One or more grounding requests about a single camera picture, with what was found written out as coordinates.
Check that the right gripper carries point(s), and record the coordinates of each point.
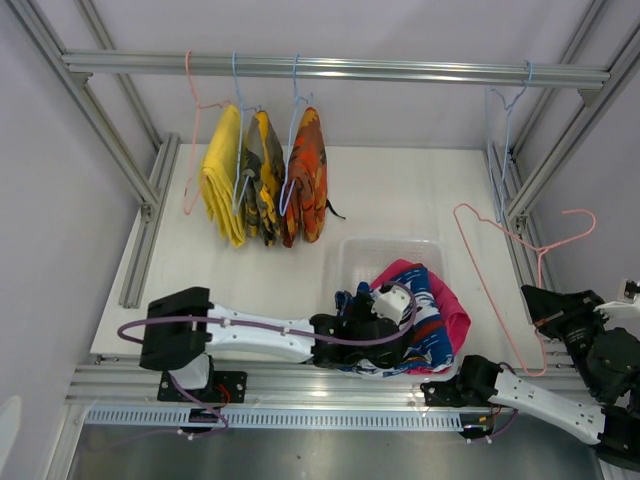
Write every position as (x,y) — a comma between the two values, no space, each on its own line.
(549,310)

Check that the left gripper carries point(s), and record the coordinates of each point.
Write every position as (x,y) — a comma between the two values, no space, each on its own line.
(363,308)

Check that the blue white patterned trousers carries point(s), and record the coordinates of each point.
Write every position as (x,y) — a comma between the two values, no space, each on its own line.
(425,325)

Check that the pink trousers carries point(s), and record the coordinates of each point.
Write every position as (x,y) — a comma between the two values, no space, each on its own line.
(450,305)

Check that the orange brown camouflage trousers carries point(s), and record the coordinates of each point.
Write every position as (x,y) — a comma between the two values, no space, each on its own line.
(307,187)

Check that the blue hanger with camo trousers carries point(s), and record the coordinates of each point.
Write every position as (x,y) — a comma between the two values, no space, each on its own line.
(238,188)

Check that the blue hanger with orange trousers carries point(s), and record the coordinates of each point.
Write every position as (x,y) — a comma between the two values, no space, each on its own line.
(285,193)

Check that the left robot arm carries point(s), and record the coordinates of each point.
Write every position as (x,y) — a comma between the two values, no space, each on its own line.
(185,330)

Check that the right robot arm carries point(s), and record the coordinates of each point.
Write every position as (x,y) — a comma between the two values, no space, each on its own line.
(598,403)

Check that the grey yellow camouflage trousers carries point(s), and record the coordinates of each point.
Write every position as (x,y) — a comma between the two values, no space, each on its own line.
(262,170)

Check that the white plastic basket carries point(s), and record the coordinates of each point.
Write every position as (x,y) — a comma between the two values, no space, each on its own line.
(442,324)

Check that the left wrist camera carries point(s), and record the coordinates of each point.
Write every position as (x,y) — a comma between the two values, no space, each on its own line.
(391,304)

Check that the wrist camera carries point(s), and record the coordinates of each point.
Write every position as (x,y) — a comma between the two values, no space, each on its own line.
(626,306)
(391,304)

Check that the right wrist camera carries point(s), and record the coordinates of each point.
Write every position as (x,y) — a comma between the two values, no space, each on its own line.
(626,306)

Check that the right aluminium frame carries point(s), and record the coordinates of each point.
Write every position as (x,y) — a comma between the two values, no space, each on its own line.
(577,149)

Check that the aluminium frame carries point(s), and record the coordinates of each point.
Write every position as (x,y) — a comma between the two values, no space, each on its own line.
(151,190)
(577,149)

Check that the white slotted cable duct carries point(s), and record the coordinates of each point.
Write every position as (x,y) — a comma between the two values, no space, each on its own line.
(274,418)

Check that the left aluminium frame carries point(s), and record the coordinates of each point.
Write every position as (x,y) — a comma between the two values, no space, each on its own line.
(151,190)

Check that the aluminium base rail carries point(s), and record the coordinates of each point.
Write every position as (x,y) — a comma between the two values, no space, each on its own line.
(269,385)

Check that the pink wire hanger far left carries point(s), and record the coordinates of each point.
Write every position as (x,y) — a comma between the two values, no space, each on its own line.
(188,203)

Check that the aluminium hanging rail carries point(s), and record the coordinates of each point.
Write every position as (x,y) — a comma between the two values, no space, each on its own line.
(562,76)

